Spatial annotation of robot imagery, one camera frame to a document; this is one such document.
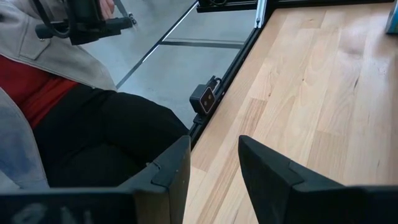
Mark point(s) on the small black table-level camera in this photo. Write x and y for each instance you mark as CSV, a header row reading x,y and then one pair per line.
x,y
203,99

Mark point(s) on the silver corner bracket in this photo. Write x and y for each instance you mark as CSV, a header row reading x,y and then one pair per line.
x,y
260,14

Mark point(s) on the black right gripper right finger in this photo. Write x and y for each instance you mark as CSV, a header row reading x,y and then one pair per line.
x,y
280,186

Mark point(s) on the person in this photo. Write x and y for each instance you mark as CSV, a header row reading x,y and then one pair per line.
x,y
93,140

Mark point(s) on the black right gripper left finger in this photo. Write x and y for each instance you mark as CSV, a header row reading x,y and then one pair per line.
x,y
169,186

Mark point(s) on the person's hand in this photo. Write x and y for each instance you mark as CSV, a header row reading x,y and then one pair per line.
x,y
107,7

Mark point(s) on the tomatoes label tin can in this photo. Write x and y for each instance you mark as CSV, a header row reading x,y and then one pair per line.
x,y
392,18

